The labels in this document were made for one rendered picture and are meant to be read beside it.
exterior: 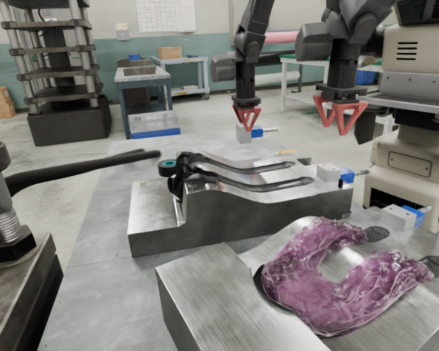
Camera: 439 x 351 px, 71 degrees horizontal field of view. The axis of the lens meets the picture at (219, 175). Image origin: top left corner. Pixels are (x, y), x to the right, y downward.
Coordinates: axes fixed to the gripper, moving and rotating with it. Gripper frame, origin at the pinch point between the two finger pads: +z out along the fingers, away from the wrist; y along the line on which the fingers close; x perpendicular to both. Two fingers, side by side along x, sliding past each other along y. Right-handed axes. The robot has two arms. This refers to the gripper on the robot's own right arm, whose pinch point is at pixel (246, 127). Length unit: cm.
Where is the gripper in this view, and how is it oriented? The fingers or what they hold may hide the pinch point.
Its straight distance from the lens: 98.4
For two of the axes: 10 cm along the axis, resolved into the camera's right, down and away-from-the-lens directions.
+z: 0.6, 9.1, 4.1
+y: 2.1, 3.9, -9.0
